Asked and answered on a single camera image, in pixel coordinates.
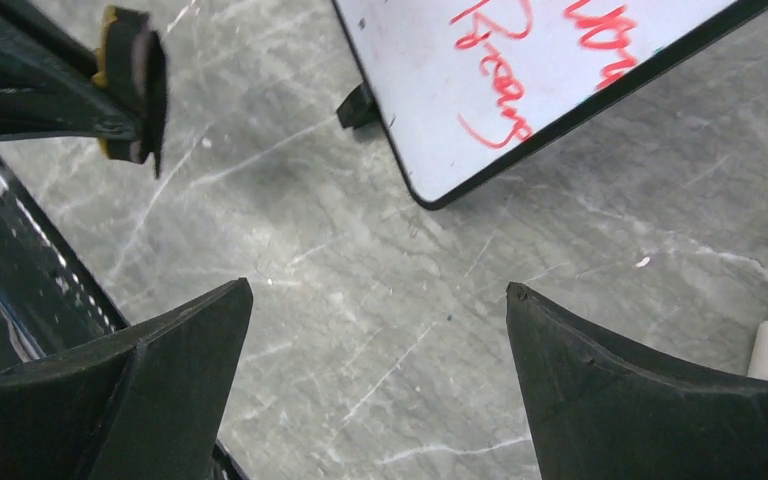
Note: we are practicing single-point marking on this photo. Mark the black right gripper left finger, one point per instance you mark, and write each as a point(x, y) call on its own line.
point(145, 402)

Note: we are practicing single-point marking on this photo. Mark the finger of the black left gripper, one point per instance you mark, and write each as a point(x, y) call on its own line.
point(45, 83)

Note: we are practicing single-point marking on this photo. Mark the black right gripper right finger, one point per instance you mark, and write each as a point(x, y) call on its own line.
point(602, 406)

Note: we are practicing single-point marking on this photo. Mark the yellow black round eraser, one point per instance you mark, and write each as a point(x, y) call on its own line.
point(132, 69)

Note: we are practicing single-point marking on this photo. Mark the white whiteboard black frame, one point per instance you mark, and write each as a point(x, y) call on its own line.
point(466, 89)

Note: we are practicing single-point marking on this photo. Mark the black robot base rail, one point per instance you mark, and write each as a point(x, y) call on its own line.
point(49, 301)

